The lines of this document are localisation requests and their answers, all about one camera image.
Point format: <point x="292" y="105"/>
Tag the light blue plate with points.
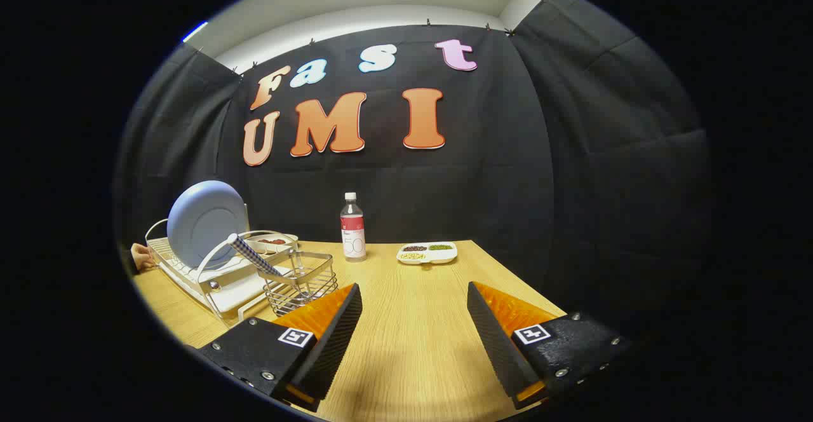
<point x="203" y="218"/>

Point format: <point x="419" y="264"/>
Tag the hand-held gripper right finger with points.
<point x="498" y="346"/>

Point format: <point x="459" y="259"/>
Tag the white divided snack dish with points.
<point x="427" y="260"/>

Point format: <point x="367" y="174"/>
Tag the clear bottle with red label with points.
<point x="353" y="231"/>

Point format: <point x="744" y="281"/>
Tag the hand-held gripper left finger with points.
<point x="330" y="352"/>

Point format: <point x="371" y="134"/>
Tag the white plate with meat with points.
<point x="287" y="246"/>

